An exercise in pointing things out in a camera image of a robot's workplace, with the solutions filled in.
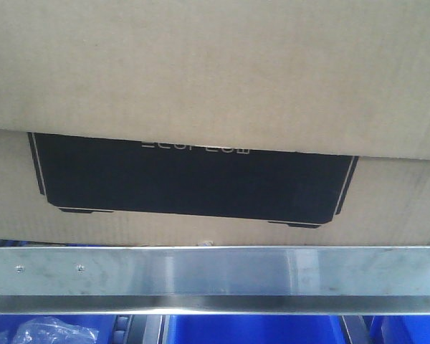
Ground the brown cardboard box black print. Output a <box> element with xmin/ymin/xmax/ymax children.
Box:
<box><xmin>0</xmin><ymin>1</ymin><xmax>430</xmax><ymax>246</ymax></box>

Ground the blue plastic bin middle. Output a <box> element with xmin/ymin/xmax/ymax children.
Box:
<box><xmin>166</xmin><ymin>315</ymin><xmax>345</xmax><ymax>344</ymax></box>

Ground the blue plastic bin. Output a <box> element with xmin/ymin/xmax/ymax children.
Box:
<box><xmin>0</xmin><ymin>315</ymin><xmax>115</xmax><ymax>343</ymax></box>
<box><xmin>166</xmin><ymin>315</ymin><xmax>345</xmax><ymax>344</ymax></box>
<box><xmin>369</xmin><ymin>315</ymin><xmax>430</xmax><ymax>344</ymax></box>

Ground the clear plastic bag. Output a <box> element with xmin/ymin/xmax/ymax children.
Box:
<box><xmin>11</xmin><ymin>317</ymin><xmax>99</xmax><ymax>344</ymax></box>

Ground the blue plastic bin right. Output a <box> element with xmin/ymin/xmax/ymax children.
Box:
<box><xmin>369</xmin><ymin>315</ymin><xmax>430</xmax><ymax>344</ymax></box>

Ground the blue plastic bin left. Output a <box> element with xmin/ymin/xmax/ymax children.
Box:
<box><xmin>0</xmin><ymin>315</ymin><xmax>115</xmax><ymax>343</ymax></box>

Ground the metal shelf front rail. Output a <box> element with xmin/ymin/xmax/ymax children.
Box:
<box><xmin>0</xmin><ymin>246</ymin><xmax>430</xmax><ymax>315</ymax></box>

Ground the grey shelf upright post left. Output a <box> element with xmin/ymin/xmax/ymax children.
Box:
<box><xmin>111</xmin><ymin>315</ymin><xmax>168</xmax><ymax>344</ymax></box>

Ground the grey shelf upright post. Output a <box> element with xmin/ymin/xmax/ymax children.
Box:
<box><xmin>341</xmin><ymin>315</ymin><xmax>373</xmax><ymax>344</ymax></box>
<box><xmin>111</xmin><ymin>315</ymin><xmax>168</xmax><ymax>344</ymax></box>

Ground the grey shelf upright post right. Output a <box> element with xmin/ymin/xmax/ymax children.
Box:
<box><xmin>341</xmin><ymin>315</ymin><xmax>373</xmax><ymax>344</ymax></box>

